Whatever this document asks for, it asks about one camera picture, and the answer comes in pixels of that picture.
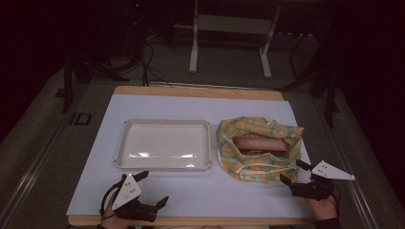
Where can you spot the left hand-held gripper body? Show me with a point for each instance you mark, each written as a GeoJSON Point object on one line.
{"type": "Point", "coordinates": [127, 194]}

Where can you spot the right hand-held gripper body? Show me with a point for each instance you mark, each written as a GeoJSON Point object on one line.
{"type": "Point", "coordinates": [313, 190]}

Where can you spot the yellow green patterned cloth bag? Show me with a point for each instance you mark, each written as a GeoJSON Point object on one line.
{"type": "Point", "coordinates": [254, 168]}

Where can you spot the dark brown packet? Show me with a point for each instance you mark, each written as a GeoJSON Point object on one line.
{"type": "Point", "coordinates": [264, 153]}

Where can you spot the white plastic tray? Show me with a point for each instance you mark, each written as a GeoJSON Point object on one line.
{"type": "Point", "coordinates": [162, 144]}

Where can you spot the pink sausage packet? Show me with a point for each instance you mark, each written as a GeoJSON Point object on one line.
{"type": "Point", "coordinates": [259, 143]}

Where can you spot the person's right hand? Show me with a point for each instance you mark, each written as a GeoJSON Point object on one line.
{"type": "Point", "coordinates": [324, 208]}

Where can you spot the person's left hand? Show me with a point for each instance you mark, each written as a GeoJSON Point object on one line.
{"type": "Point", "coordinates": [111, 218]}

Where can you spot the white table sheet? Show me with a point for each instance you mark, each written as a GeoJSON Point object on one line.
{"type": "Point", "coordinates": [197, 194]}

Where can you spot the black metal stand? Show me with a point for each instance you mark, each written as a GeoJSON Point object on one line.
{"type": "Point", "coordinates": [329, 95]}
{"type": "Point", "coordinates": [68, 82]}

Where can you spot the white metal stand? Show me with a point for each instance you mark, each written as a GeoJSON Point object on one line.
{"type": "Point", "coordinates": [232, 24]}

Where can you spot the metal floor rail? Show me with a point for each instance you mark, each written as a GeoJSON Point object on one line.
{"type": "Point", "coordinates": [351, 187]}
{"type": "Point", "coordinates": [31, 170]}

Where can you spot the black floor bracket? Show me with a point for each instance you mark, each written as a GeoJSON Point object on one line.
{"type": "Point", "coordinates": [81, 118]}

